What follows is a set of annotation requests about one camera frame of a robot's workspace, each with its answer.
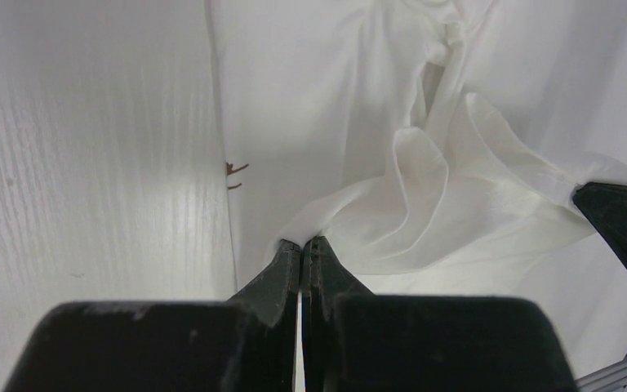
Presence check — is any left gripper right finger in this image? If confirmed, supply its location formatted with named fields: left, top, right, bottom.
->
left=302, top=236, right=373, bottom=391

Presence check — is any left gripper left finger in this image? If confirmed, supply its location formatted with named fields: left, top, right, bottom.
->
left=226, top=240, right=300, bottom=391

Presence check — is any white t shirt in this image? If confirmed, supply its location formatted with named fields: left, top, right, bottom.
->
left=210, top=1, right=627, bottom=377

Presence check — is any aluminium frame rail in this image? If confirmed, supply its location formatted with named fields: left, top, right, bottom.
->
left=576, top=355, right=627, bottom=392

